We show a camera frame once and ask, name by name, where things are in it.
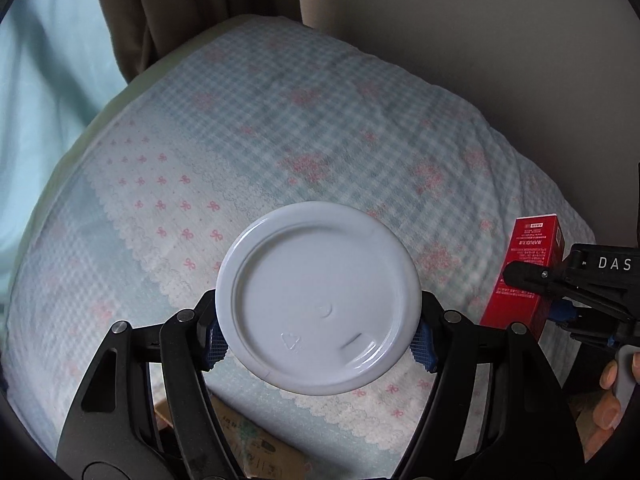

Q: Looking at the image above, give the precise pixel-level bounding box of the light blue hanging cloth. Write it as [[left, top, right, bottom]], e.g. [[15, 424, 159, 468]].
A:
[[0, 0, 131, 306]]

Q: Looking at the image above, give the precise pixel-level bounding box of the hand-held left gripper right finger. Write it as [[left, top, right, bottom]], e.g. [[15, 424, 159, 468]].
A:
[[400, 292, 586, 480]]

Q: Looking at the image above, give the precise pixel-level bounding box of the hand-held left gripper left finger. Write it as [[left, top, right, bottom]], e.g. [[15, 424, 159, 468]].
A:
[[56, 290, 236, 480]]

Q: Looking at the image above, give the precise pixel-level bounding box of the person's right hand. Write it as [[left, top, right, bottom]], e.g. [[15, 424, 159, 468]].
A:
[[592, 351, 640, 432]]

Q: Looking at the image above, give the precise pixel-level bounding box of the red carton box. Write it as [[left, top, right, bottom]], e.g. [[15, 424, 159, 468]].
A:
[[480, 215, 566, 338]]

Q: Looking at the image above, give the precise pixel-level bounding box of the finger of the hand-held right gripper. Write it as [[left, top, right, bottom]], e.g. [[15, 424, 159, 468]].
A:
[[546, 299, 623, 348], [501, 260, 571, 295]]

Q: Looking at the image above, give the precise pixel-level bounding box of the white plastic plate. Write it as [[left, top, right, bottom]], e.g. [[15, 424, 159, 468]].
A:
[[215, 203, 422, 394]]

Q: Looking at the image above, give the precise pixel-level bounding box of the brown window curtain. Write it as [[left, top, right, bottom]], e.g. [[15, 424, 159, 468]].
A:
[[102, 0, 306, 83]]

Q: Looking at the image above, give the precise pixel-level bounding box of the checked bed sheet with bows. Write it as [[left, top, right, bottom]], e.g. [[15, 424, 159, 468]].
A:
[[0, 14, 598, 480]]

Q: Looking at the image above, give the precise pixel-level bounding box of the cardboard box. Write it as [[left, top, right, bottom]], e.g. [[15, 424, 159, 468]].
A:
[[154, 394, 323, 480]]

